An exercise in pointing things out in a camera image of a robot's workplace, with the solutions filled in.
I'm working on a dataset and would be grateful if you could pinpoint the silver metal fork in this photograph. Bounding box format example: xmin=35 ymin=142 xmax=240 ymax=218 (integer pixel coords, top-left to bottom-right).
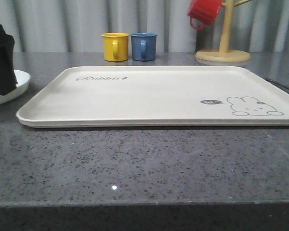
xmin=265 ymin=78 xmax=289 ymax=90

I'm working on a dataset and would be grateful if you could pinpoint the beige rabbit serving tray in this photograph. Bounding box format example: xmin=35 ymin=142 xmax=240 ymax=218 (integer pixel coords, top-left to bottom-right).
xmin=16 ymin=66 xmax=289 ymax=128

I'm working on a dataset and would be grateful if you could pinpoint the white round plate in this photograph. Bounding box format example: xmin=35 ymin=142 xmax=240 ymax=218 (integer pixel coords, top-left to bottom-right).
xmin=0 ymin=69 xmax=30 ymax=105

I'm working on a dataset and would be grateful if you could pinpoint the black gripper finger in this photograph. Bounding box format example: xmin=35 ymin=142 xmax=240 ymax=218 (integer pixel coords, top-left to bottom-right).
xmin=0 ymin=24 xmax=17 ymax=96

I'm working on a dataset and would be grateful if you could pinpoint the red enamel mug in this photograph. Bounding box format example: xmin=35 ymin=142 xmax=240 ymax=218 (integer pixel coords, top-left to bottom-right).
xmin=187 ymin=0 xmax=223 ymax=30

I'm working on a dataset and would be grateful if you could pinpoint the blue enamel mug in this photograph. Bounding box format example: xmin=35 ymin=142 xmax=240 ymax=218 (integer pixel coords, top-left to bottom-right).
xmin=131 ymin=32 xmax=157 ymax=62

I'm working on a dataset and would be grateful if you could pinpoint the yellow enamel mug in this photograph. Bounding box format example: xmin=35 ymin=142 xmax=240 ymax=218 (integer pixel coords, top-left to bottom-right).
xmin=101 ymin=32 xmax=129 ymax=62

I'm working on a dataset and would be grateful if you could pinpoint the wooden mug tree stand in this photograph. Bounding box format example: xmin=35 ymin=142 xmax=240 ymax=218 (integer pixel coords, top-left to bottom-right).
xmin=195 ymin=0 xmax=251 ymax=63

